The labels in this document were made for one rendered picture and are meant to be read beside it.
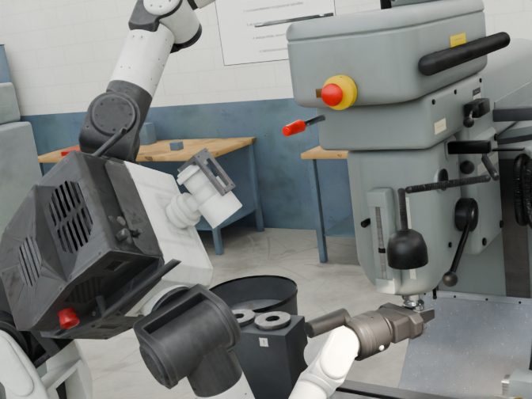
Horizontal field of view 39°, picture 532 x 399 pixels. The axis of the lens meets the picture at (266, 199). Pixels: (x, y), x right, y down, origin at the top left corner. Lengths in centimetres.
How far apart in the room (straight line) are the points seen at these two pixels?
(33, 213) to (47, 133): 743
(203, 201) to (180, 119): 608
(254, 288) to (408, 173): 251
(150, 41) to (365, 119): 44
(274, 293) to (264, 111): 314
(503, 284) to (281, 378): 61
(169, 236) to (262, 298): 264
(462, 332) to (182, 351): 99
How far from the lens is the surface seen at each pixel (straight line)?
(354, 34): 134
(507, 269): 199
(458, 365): 203
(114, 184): 129
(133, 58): 150
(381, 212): 149
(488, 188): 174
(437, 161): 151
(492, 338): 202
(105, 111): 140
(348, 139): 148
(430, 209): 151
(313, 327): 153
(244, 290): 392
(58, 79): 847
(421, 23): 137
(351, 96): 133
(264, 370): 189
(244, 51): 683
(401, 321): 161
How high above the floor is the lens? 191
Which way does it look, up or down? 13 degrees down
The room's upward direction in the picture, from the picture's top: 8 degrees counter-clockwise
